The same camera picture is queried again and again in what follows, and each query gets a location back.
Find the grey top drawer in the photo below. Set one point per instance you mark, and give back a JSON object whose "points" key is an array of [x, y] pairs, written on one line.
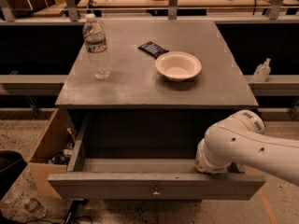
{"points": [[124, 185]]}

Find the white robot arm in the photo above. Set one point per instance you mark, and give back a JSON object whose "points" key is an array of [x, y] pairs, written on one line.
{"points": [[240, 139]]}

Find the grey drawer cabinet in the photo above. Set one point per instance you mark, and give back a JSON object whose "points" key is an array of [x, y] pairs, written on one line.
{"points": [[134, 84]]}

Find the white paper bowl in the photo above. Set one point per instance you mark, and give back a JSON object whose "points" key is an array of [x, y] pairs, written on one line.
{"points": [[178, 66]]}

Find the dark blue snack packet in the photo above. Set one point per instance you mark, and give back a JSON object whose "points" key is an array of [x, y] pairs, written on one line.
{"points": [[153, 49]]}

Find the clear plastic water bottle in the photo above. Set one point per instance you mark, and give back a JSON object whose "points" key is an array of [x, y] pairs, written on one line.
{"points": [[96, 46]]}

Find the trash in cardboard box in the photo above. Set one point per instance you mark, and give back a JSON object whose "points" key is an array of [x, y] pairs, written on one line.
{"points": [[62, 157]]}

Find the cardboard box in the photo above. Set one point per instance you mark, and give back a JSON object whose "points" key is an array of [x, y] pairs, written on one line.
{"points": [[53, 139]]}

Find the hand sanitizer bottle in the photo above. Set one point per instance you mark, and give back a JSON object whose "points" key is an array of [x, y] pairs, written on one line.
{"points": [[262, 71]]}

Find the empty plastic bottle on floor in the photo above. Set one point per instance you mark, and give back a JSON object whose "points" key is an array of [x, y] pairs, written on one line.
{"points": [[35, 207]]}

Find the grey metal railing frame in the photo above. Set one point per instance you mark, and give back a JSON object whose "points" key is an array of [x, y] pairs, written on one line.
{"points": [[220, 10]]}

